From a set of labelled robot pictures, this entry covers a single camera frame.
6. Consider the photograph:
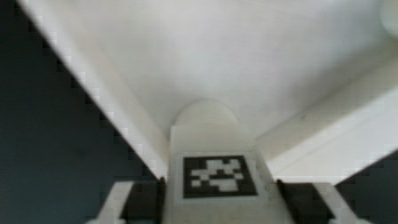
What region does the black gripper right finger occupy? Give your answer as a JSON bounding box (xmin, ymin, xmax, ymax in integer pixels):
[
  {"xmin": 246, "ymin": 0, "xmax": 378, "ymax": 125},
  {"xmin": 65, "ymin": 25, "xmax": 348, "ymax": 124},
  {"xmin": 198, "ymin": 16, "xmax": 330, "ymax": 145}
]
[{"xmin": 277, "ymin": 180, "xmax": 371, "ymax": 224}]

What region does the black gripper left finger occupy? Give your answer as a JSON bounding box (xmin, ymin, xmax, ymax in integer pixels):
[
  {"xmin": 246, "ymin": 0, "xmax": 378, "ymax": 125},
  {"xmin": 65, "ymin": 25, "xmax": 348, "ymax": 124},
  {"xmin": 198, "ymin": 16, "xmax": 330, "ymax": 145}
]
[{"xmin": 86, "ymin": 178, "xmax": 165, "ymax": 224}]

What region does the white table leg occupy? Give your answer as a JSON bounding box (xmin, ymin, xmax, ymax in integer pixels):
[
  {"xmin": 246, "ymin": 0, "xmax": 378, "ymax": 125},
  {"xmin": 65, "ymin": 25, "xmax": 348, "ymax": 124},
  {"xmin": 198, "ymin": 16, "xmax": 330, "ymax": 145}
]
[{"xmin": 161, "ymin": 100, "xmax": 294, "ymax": 224}]

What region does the white square table top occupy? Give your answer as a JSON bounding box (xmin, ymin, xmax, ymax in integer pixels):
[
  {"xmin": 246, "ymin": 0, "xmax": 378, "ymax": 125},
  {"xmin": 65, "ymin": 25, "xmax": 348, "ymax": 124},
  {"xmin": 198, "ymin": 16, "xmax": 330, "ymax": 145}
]
[{"xmin": 15, "ymin": 0, "xmax": 398, "ymax": 175}]

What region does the white U-shaped fence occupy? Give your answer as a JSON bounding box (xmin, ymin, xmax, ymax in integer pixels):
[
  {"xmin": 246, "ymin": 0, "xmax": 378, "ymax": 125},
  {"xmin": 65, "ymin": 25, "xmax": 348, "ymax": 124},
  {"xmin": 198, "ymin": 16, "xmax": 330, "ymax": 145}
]
[{"xmin": 264, "ymin": 103, "xmax": 398, "ymax": 184}]

